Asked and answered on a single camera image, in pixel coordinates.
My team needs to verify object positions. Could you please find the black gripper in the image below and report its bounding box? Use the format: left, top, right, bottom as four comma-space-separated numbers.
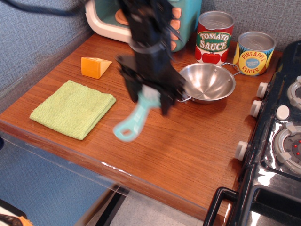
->
116, 44, 186, 115

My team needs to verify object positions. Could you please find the teal dish brush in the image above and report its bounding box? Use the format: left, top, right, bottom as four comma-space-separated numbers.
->
113, 85, 161, 142

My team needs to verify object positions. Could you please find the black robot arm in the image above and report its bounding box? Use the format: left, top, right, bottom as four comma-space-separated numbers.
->
117, 0, 185, 115

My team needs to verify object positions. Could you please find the steel colander bowl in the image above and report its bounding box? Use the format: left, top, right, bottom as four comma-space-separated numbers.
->
178, 62, 241, 104

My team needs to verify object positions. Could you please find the orange cheese wedge toy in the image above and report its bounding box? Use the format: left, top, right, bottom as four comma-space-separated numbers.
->
81, 57, 112, 79

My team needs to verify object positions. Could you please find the green folded cloth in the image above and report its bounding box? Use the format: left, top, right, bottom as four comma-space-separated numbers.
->
30, 80, 116, 140

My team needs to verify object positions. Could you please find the teal toy microwave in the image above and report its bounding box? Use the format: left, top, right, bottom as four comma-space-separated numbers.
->
85, 0, 202, 52

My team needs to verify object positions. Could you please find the tomato sauce can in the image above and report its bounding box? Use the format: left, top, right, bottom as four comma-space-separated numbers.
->
195, 11, 235, 65

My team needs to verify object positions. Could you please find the pineapple slices can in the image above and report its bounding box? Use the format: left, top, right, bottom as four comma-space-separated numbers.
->
233, 31, 276, 76

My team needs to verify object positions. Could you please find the black toy stove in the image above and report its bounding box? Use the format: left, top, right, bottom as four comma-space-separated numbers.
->
204, 41, 301, 226

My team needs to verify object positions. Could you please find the orange object bottom left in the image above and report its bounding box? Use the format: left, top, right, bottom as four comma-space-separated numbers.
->
17, 217, 33, 226

